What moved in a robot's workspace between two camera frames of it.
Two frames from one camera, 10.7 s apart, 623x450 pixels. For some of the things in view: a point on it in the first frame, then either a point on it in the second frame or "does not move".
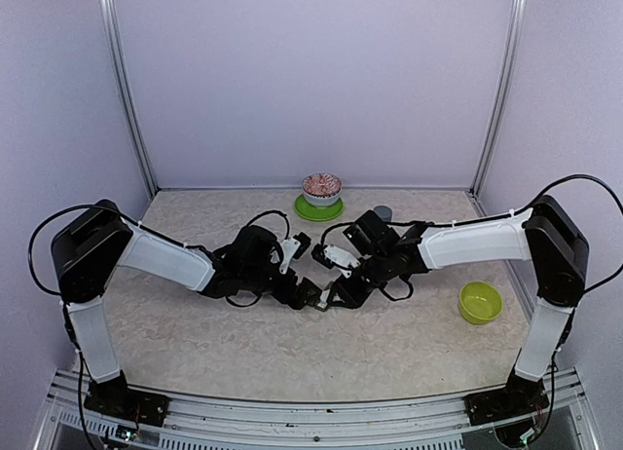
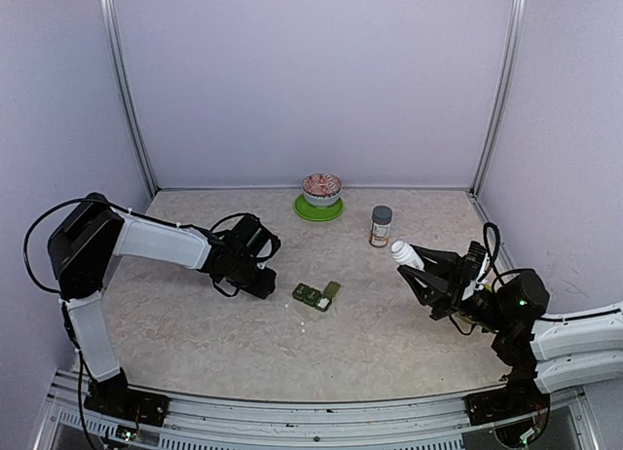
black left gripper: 284,295 to 263,289
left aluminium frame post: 110,28 does not move
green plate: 317,213 does not move
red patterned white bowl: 321,189 does not move
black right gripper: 351,299 to 440,289
